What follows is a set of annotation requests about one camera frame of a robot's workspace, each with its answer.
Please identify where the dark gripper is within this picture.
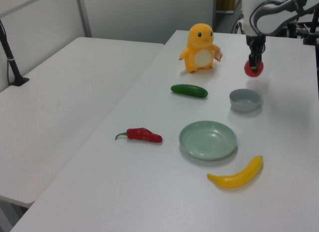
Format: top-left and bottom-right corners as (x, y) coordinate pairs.
(245, 34), (266, 70)

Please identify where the red apple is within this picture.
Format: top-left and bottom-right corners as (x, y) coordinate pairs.
(244, 59), (265, 79)

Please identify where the grey bowl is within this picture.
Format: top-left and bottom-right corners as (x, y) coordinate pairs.
(229, 89), (263, 114)

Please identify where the paper tag on plush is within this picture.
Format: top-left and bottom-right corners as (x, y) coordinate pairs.
(213, 45), (223, 62)

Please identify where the orange plush toy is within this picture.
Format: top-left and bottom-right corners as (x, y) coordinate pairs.
(178, 23), (223, 74)

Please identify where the yellow wooden cabinet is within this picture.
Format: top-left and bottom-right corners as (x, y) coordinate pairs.
(216, 0), (236, 12)

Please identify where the green cucumber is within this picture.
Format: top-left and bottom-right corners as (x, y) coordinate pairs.
(170, 84), (208, 100)

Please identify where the light green plate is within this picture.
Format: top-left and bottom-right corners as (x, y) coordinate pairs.
(178, 120), (238, 161)

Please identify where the yellow banana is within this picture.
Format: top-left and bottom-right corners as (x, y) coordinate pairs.
(206, 155), (264, 189)

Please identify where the red chili pepper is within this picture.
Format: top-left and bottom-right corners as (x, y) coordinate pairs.
(115, 127), (163, 144)

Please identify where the black camera stand pole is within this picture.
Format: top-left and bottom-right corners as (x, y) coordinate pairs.
(0, 19), (30, 87)
(303, 9), (319, 46)

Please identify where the grey partition post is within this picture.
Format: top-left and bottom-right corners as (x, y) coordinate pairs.
(75, 0), (92, 38)

